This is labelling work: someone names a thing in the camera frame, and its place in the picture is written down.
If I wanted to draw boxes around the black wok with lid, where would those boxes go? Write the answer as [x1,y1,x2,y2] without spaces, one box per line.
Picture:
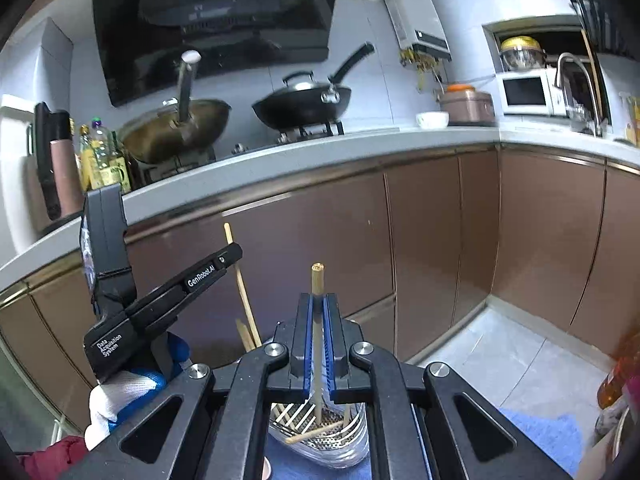
[252,42,375,132]

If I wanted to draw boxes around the wooden chopstick beside spoon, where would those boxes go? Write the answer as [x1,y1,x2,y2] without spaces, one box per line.
[235,318,256,353]

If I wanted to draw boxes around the steel pot in niche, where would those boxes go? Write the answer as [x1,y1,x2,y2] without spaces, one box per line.
[500,36,546,72]

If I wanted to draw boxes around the brown base cabinets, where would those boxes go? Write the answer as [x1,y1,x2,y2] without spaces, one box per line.
[0,142,640,434]

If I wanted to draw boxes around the oil bottles on counter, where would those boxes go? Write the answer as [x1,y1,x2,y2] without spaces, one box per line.
[75,116,131,194]

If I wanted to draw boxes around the bronze wok with lid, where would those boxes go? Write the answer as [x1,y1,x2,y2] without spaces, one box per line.
[118,50,231,165]

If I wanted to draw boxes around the blue terry towel mat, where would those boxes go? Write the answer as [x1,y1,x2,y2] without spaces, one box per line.
[266,408,584,479]

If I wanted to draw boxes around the white microwave oven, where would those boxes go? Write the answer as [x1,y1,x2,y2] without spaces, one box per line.
[497,68,575,117]

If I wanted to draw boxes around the black range hood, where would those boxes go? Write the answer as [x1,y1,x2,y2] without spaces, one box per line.
[92,0,335,106]

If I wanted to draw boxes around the blue white gloved hand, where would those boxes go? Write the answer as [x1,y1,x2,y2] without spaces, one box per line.
[84,333,192,451]

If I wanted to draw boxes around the copper rice cooker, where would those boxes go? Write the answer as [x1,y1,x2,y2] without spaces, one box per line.
[436,84,496,126]

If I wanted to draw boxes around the gas stove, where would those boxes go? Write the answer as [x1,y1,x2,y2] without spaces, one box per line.
[127,122,345,188]

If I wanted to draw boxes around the white water heater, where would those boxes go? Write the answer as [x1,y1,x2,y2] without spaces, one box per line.
[383,0,451,61]

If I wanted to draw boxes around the chrome sink faucet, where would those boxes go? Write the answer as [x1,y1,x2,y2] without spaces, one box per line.
[553,52,602,138]

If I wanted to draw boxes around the short wooden chopstick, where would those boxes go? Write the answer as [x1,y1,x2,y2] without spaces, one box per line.
[284,420,344,445]

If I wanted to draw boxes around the white bowl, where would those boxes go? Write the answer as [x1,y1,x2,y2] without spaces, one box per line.
[416,112,449,130]

